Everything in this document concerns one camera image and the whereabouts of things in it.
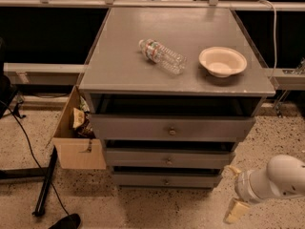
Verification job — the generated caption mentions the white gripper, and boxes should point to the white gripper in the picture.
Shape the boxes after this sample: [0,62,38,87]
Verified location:
[224,165,262,224]

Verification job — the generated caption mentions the grey bottom drawer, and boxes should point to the grey bottom drawer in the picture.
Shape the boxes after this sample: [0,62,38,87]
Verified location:
[113,173,222,188]

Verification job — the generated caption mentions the grey drawer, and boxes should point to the grey drawer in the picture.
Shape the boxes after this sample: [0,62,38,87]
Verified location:
[113,173,222,188]
[90,114,255,142]
[106,148,234,169]

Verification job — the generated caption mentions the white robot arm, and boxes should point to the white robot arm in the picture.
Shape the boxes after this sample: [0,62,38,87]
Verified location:
[224,155,305,224]

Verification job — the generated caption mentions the grey drawer cabinet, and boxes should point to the grey drawer cabinet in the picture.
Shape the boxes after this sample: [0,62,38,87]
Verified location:
[80,8,275,189]

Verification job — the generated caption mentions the grey middle drawer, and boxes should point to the grey middle drawer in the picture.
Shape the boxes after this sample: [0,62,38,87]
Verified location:
[106,148,234,169]

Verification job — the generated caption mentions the grey top drawer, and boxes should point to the grey top drawer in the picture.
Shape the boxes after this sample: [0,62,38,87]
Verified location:
[90,114,255,142]

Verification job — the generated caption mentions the white paper bowl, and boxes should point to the white paper bowl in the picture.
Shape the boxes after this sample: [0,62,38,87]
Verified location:
[198,47,247,78]

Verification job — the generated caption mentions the clear plastic water bottle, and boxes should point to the clear plastic water bottle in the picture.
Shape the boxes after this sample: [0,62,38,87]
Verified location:
[138,39,187,75]

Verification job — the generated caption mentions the brown cardboard box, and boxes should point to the brown cardboard box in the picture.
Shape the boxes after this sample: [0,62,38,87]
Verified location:
[52,87,107,170]

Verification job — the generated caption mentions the black shoe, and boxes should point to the black shoe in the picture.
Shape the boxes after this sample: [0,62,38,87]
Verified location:
[49,214,81,229]

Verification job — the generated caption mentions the snack bag in box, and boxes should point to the snack bag in box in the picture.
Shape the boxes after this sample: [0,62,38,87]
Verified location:
[72,108,86,129]

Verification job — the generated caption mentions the black metal stand leg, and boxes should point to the black metal stand leg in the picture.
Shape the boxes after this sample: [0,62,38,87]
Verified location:
[32,148,57,218]

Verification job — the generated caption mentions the black cable on floor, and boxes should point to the black cable on floor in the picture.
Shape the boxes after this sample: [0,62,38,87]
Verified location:
[0,99,70,217]

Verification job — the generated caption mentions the white cable at right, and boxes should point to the white cable at right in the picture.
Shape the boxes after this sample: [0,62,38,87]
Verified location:
[257,0,278,81]

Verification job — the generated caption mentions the grey metal rail frame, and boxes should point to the grey metal rail frame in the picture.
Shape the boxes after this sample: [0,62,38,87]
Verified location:
[1,0,305,95]

